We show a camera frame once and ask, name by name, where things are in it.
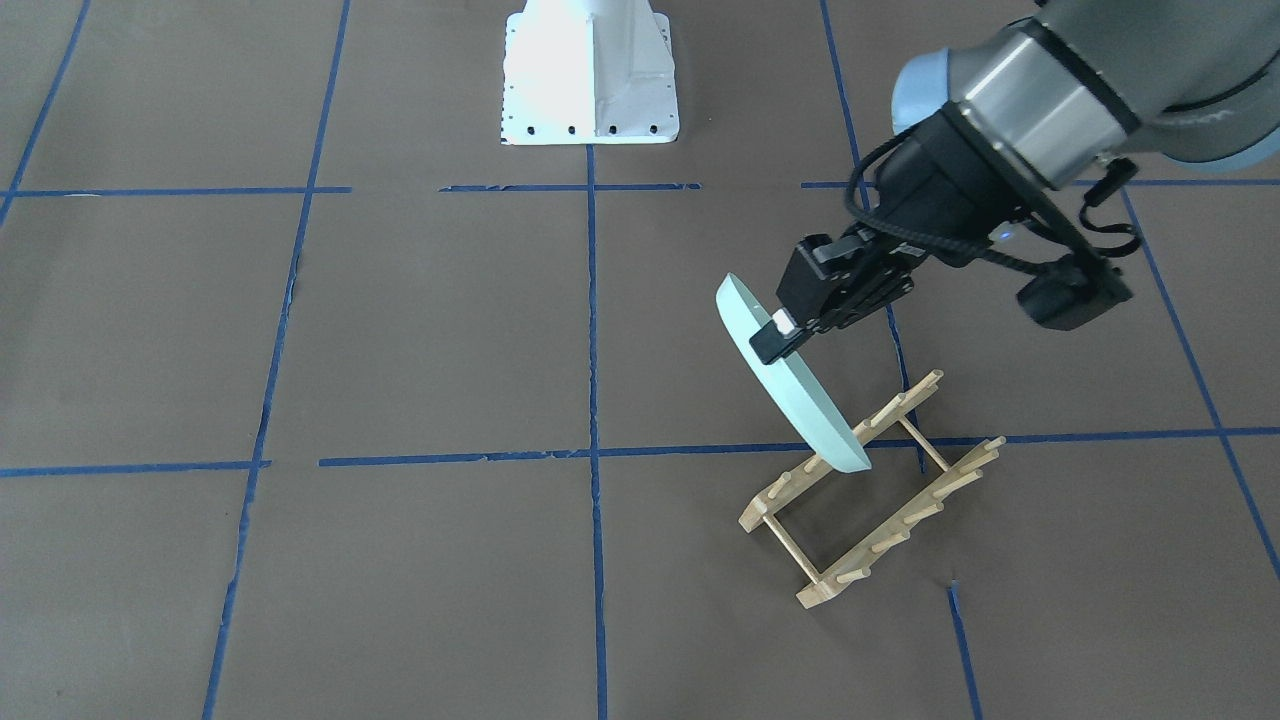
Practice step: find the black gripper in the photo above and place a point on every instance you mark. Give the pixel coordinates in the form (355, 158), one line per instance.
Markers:
(938, 170)

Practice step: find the light green plate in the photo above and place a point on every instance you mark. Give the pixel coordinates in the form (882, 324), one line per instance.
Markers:
(789, 382)

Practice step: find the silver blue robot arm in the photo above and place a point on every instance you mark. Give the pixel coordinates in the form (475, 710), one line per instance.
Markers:
(983, 134)

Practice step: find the wooden plate rack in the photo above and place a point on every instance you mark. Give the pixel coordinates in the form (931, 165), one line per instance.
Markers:
(862, 491)

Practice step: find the brown paper table cover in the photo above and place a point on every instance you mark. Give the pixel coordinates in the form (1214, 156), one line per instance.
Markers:
(319, 402)

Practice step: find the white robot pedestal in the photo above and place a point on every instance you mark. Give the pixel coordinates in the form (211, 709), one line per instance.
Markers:
(580, 72)

